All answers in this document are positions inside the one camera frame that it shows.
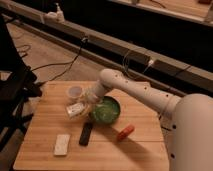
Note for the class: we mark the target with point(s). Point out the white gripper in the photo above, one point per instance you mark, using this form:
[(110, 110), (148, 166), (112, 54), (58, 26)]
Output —
[(91, 96)]

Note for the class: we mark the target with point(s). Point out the white plastic bottle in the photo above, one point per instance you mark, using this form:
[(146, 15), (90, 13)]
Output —
[(75, 109)]

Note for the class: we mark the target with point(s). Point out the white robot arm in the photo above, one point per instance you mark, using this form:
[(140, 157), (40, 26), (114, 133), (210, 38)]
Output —
[(191, 115)]

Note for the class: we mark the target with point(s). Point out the green ceramic bowl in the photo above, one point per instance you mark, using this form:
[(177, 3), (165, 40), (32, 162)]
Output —
[(106, 112)]

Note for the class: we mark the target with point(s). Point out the black remote control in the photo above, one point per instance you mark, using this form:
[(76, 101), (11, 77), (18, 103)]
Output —
[(85, 134)]

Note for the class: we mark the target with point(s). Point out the white rectangular sponge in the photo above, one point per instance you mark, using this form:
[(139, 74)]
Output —
[(61, 145)]

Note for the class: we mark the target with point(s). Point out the orange carrot toy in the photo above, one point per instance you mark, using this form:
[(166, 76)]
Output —
[(125, 132)]

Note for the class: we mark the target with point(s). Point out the black chair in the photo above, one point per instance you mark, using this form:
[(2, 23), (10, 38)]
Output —
[(16, 89)]

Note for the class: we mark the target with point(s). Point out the white power adapter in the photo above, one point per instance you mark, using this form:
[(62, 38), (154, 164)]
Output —
[(58, 15)]

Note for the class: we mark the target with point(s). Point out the metal rail beam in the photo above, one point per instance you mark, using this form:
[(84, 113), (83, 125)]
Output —
[(173, 53)]

